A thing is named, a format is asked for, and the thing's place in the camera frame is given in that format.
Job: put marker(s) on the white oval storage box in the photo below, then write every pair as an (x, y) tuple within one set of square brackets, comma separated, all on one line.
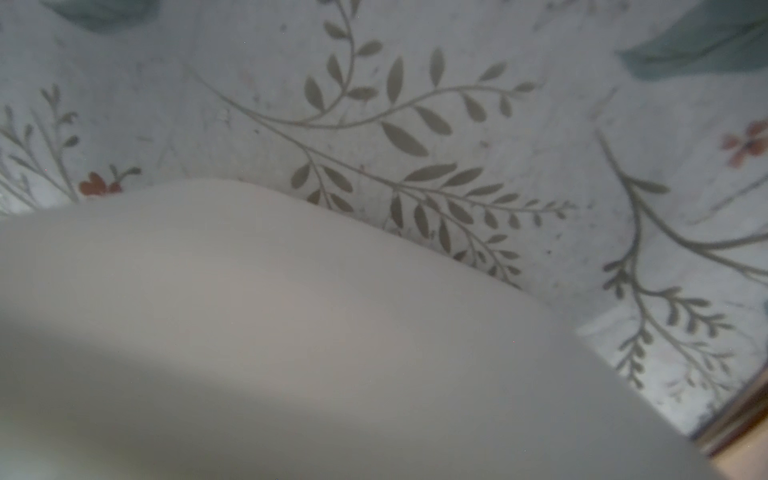
[(210, 329)]

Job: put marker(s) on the pink folding fruit knife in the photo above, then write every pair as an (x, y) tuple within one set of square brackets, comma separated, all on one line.
[(735, 440)]

